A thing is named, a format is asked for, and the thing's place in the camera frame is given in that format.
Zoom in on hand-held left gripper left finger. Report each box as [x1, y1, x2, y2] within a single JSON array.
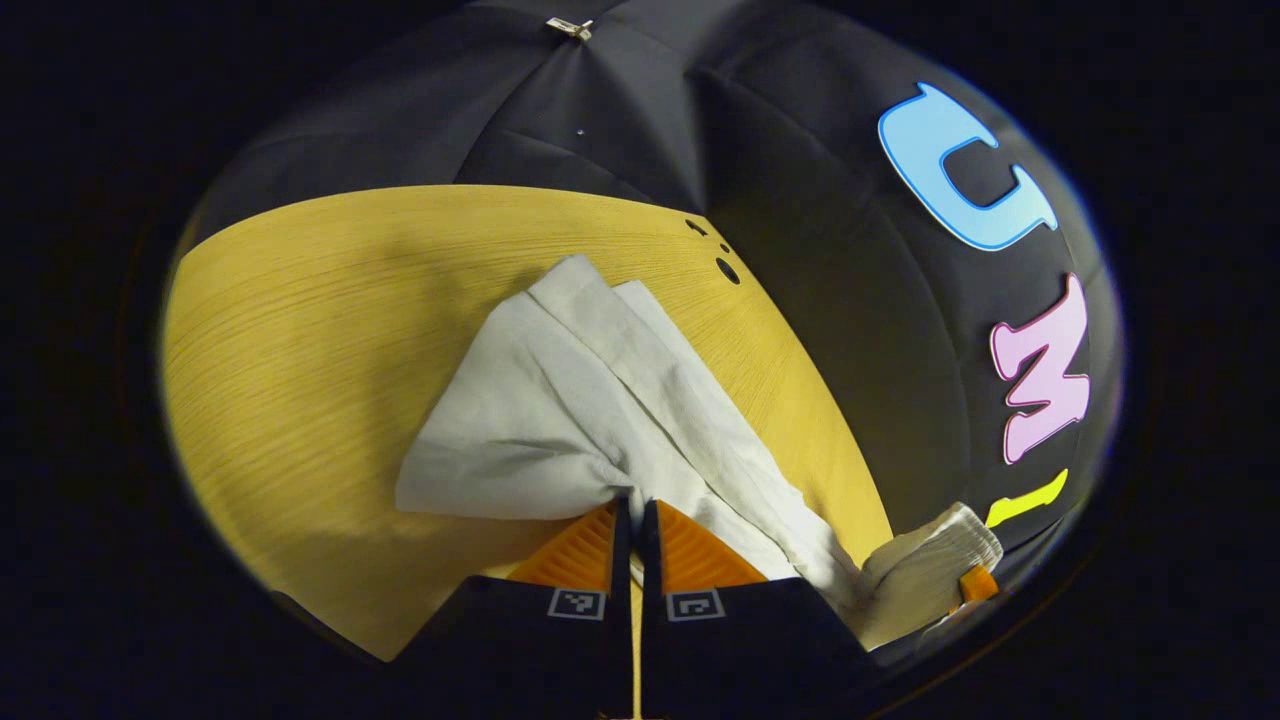
[[385, 495, 636, 720]]

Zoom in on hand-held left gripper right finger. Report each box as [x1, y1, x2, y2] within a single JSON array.
[[640, 497, 881, 720]]

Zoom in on white jeans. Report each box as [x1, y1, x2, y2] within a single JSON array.
[[395, 253, 1004, 651]]

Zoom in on black backdrop cloth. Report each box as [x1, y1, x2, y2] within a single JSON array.
[[185, 0, 1126, 661]]

